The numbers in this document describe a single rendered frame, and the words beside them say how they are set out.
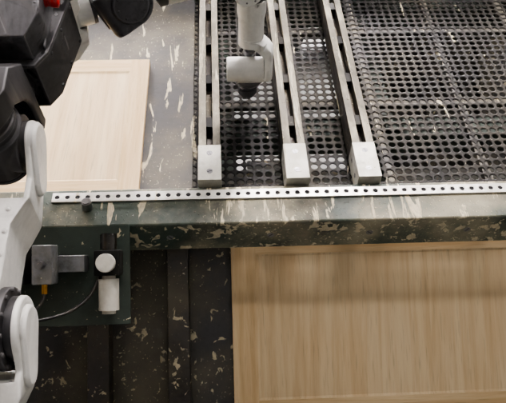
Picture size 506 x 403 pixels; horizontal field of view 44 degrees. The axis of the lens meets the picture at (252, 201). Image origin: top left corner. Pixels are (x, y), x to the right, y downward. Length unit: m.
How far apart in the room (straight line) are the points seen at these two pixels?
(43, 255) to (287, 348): 0.74
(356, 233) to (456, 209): 0.26
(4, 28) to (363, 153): 0.94
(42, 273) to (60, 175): 0.35
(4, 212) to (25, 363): 0.27
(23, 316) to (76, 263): 0.44
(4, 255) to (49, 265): 0.35
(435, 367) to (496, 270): 0.33
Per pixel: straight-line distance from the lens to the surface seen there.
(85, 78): 2.03
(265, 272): 1.80
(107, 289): 1.51
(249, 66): 1.66
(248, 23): 1.59
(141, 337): 1.85
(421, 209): 1.65
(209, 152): 1.67
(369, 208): 1.62
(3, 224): 1.19
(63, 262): 1.55
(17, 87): 1.22
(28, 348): 1.14
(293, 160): 1.66
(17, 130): 1.22
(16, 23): 1.26
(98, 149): 1.80
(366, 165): 1.68
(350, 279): 1.84
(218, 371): 1.85
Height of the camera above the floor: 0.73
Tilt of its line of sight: 5 degrees up
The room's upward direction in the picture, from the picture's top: 2 degrees counter-clockwise
